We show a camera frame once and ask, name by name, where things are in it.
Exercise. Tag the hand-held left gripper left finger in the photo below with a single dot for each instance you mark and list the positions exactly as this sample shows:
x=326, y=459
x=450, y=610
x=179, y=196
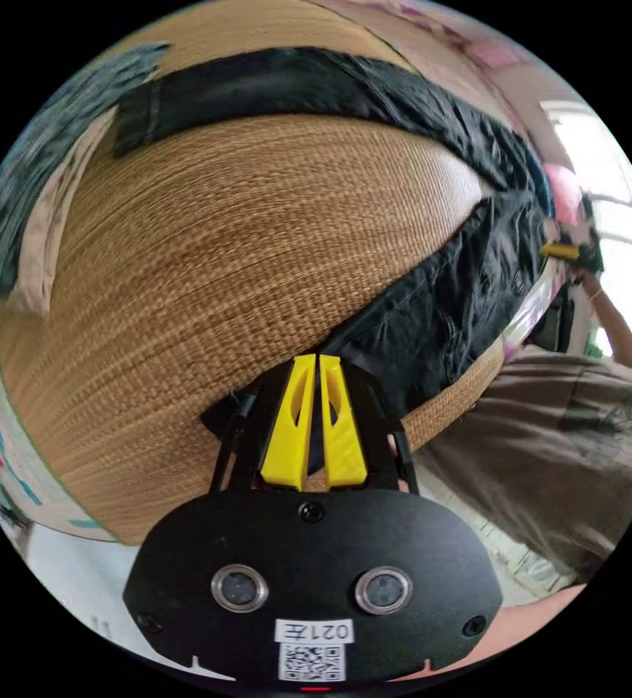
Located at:
x=285, y=436

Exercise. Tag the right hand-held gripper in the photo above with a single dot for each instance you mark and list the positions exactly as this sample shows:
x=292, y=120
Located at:
x=591, y=245

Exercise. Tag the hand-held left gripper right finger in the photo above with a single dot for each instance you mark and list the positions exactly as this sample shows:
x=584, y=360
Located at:
x=343, y=447

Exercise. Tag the black jeans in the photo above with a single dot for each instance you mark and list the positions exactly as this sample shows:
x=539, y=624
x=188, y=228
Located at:
x=446, y=305

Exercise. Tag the person's right forearm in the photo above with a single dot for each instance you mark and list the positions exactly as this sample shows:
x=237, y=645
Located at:
x=618, y=327

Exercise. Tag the person's left forearm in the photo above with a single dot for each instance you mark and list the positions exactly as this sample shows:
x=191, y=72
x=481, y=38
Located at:
x=534, y=616

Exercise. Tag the person's right hand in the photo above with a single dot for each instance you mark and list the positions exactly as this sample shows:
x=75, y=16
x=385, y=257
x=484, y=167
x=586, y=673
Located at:
x=588, y=279

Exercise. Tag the window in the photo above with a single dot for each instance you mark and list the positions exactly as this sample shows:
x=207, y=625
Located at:
x=610, y=180

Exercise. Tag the bed with woven mat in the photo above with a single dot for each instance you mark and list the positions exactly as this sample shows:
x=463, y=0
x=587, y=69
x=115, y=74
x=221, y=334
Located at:
x=228, y=283

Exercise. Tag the person's body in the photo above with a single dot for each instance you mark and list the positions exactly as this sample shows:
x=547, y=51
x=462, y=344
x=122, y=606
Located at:
x=545, y=452

